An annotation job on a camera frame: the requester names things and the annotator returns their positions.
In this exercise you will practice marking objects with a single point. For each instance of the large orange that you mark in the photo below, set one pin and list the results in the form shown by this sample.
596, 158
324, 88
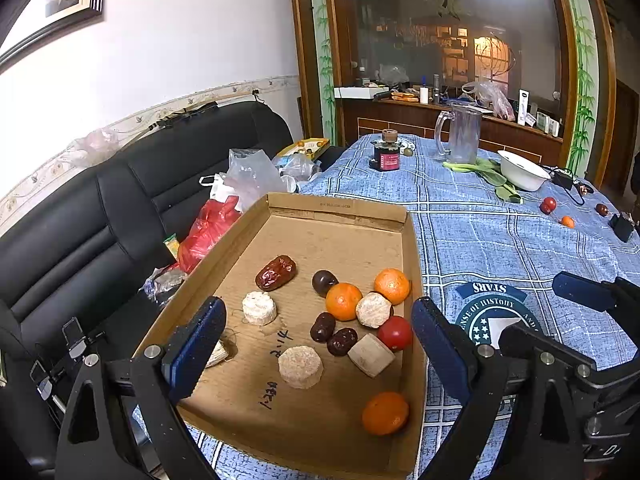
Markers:
386, 413

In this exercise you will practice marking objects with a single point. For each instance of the red plastic bag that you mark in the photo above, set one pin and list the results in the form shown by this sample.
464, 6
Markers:
213, 221

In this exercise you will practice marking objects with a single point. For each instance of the red date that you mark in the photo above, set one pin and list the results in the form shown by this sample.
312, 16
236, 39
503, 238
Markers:
276, 273
342, 341

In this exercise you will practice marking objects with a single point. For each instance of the dark jar pink label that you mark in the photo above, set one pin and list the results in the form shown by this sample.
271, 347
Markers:
386, 151

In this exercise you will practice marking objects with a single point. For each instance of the yellow snack box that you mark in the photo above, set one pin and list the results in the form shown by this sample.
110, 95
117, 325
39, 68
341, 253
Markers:
312, 148

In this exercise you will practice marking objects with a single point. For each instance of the black leather sofa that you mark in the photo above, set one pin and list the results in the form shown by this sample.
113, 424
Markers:
84, 253

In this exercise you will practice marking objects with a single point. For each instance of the black charger with cable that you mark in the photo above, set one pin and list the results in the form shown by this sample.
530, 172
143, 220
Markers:
575, 189

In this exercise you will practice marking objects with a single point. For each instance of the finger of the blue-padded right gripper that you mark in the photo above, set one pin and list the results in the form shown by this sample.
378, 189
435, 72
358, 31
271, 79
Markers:
600, 319

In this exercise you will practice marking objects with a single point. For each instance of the pink plastic bag on cabinet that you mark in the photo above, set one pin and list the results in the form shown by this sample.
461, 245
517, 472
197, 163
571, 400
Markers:
490, 96

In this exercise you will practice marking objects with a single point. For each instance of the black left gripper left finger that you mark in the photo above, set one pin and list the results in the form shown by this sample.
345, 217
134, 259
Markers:
96, 440

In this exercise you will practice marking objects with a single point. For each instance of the green leafy vegetable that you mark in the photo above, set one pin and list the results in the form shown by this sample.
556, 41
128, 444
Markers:
489, 170

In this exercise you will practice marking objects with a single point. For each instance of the white bowl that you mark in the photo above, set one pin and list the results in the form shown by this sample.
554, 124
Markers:
521, 172

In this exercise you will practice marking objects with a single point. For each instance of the small orange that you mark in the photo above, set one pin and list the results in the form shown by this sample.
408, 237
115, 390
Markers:
568, 221
393, 285
342, 300

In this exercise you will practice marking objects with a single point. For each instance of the clear glass pitcher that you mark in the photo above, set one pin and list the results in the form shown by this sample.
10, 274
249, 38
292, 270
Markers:
463, 134

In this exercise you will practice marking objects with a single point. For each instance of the small orange far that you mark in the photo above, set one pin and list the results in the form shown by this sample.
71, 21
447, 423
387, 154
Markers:
568, 221

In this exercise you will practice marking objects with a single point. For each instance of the dark date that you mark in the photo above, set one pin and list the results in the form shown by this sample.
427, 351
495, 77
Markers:
601, 209
323, 328

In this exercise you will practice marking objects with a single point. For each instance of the white flat box on cabinet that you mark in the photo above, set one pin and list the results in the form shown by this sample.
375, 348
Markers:
358, 93

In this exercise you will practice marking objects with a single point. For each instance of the cardboard tray box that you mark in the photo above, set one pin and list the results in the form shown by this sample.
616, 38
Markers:
244, 401

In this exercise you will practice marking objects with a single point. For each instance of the small white chunk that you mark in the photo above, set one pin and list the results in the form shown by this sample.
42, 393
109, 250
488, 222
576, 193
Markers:
370, 355
218, 355

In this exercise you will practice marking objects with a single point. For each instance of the small orange front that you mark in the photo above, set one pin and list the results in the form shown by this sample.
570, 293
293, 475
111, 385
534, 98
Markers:
342, 300

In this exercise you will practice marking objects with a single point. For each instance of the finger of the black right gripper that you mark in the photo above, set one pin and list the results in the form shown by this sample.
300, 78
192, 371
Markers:
519, 341

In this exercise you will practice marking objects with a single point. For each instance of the blue plaid tablecloth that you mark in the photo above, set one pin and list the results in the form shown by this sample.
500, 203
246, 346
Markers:
465, 234

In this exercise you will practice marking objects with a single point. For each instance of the dark round plum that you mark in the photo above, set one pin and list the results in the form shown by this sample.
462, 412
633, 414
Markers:
323, 281

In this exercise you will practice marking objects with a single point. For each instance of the red tomato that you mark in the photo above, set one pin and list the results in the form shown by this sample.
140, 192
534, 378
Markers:
396, 333
548, 205

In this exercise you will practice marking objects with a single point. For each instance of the small orange back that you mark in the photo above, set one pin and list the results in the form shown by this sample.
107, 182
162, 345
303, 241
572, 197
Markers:
393, 285

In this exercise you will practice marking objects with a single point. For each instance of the clear plastic bag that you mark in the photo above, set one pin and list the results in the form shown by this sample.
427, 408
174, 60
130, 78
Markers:
250, 175

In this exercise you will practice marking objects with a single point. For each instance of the white corn chunk front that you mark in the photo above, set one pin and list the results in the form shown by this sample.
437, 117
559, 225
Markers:
373, 310

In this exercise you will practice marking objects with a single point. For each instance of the black power adapter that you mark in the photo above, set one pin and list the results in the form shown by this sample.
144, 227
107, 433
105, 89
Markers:
623, 226

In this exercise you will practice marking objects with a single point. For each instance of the framed wall picture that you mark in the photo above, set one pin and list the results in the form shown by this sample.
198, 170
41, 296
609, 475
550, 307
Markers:
39, 22

